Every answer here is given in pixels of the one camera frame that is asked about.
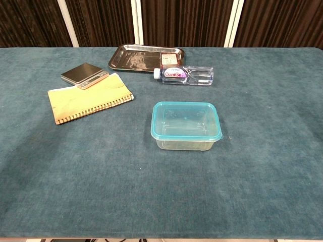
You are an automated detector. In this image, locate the teal container lid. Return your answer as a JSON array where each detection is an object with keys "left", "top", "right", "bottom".
[{"left": 150, "top": 101, "right": 224, "bottom": 140}]

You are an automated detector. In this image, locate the clear plastic container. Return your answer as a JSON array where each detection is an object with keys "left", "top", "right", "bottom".
[{"left": 152, "top": 103, "right": 222, "bottom": 152}]

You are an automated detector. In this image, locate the clear water bottle pink label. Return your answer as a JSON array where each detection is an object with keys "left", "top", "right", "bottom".
[{"left": 153, "top": 65, "right": 214, "bottom": 87}]

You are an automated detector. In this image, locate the red and white card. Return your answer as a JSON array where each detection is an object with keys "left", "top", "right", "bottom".
[{"left": 160, "top": 53, "right": 177, "bottom": 67}]

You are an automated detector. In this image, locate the stainless steel tray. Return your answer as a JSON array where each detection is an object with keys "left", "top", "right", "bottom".
[{"left": 108, "top": 44, "right": 186, "bottom": 74}]

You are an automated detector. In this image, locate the yellow spiral notebook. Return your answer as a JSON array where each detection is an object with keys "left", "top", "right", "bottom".
[{"left": 47, "top": 73, "right": 135, "bottom": 126}]

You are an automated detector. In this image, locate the teal velvet tablecloth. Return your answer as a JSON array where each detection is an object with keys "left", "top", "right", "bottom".
[{"left": 0, "top": 47, "right": 323, "bottom": 239}]

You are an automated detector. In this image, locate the digital kitchen scale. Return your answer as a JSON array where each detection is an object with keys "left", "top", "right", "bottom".
[{"left": 61, "top": 63, "right": 110, "bottom": 90}]

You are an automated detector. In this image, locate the dark brown partition panel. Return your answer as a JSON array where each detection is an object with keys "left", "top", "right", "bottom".
[
  {"left": 136, "top": 0, "right": 245, "bottom": 48},
  {"left": 233, "top": 0, "right": 323, "bottom": 50},
  {"left": 65, "top": 0, "right": 141, "bottom": 48},
  {"left": 0, "top": 0, "right": 79, "bottom": 48}
]

